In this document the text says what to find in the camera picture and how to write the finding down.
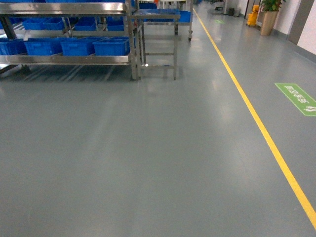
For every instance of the blue bin right end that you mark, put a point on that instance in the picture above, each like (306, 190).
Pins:
(118, 46)

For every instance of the blue bin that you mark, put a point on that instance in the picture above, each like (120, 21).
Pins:
(78, 47)
(43, 46)
(12, 47)

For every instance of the blue bin far left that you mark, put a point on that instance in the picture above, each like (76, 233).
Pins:
(12, 47)

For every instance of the stainless steel shelf rack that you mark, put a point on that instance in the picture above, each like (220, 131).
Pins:
(66, 10)

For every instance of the small stainless steel table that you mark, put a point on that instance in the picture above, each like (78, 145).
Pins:
(155, 17)

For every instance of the yellow mop bucket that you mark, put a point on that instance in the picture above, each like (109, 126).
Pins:
(252, 17)

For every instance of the green potted plant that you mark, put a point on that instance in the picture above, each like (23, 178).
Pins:
(272, 5)

